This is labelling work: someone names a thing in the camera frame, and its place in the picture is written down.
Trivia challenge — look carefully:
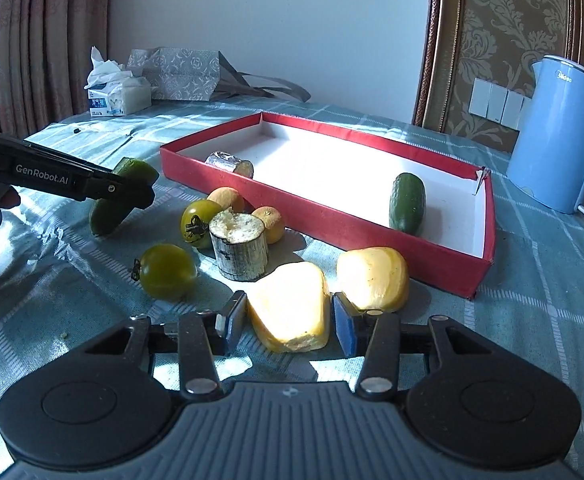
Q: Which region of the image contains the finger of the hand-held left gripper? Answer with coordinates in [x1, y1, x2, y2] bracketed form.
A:
[84, 167, 155, 208]

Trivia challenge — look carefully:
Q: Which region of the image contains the white wall switch panel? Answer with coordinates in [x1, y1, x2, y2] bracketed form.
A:
[469, 77, 532, 131]

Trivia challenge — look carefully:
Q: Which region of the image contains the peeled yellow fruit chunk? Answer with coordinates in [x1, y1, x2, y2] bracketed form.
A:
[336, 246, 411, 312]
[246, 261, 331, 353]

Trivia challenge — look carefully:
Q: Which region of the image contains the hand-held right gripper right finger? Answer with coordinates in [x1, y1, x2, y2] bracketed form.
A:
[332, 291, 502, 402]

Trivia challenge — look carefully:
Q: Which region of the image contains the shallow red cardboard box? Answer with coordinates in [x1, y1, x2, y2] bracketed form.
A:
[159, 111, 496, 302]

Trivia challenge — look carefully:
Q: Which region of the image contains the small round tan fruit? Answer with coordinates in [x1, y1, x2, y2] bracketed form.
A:
[207, 186, 246, 215]
[251, 206, 286, 244]

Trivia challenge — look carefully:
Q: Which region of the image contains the patterned curtain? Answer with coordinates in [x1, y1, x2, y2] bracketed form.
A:
[0, 0, 118, 136]

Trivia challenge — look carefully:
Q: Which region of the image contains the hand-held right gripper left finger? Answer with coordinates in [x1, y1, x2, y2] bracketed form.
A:
[77, 290, 249, 402]

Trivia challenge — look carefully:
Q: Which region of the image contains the tissue pack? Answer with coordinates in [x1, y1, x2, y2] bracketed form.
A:
[84, 46, 153, 120]

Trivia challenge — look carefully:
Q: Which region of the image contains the large cucumber piece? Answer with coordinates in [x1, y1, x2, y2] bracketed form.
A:
[389, 172, 427, 235]

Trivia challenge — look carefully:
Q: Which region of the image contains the grey patterned gift bag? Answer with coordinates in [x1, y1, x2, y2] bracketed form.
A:
[127, 47, 313, 103]

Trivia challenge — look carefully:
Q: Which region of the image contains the blue electric kettle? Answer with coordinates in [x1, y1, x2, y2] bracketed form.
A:
[506, 55, 584, 216]

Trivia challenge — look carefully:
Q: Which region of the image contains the small cucumber piece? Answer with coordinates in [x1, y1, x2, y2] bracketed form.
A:
[88, 157, 160, 237]

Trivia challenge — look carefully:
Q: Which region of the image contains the ornate framed wall panel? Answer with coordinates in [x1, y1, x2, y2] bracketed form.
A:
[412, 0, 584, 153]

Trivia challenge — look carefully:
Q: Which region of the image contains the green tomato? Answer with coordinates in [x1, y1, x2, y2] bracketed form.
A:
[181, 199, 223, 250]
[133, 243, 197, 302]

